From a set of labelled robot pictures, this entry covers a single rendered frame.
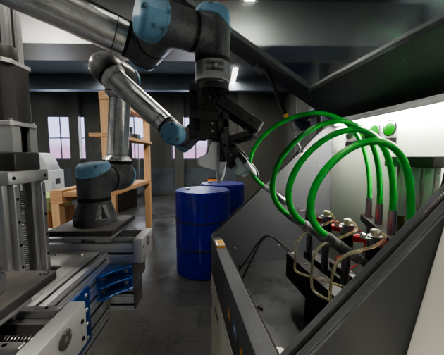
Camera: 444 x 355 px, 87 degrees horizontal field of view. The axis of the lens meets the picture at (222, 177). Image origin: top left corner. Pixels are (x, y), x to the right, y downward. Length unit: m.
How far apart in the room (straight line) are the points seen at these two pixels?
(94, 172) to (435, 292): 0.93
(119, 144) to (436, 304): 1.02
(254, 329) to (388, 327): 0.23
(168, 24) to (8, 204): 0.58
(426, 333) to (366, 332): 0.08
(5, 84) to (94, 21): 0.32
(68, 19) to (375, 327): 0.74
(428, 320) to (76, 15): 0.78
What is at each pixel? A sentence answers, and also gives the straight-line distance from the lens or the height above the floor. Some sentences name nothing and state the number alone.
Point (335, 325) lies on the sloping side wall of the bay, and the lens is 0.44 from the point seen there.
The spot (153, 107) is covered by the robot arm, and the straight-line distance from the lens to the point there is 0.85.
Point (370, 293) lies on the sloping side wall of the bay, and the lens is 0.44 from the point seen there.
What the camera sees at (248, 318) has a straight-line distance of 0.58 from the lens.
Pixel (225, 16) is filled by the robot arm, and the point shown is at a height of 1.57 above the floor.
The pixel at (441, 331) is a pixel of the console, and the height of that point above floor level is 1.05.
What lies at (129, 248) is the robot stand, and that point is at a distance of 0.94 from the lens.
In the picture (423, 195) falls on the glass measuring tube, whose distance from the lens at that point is 0.81.
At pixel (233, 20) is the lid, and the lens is 0.98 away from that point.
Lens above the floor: 1.29
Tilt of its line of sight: 5 degrees down
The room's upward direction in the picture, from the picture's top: straight up
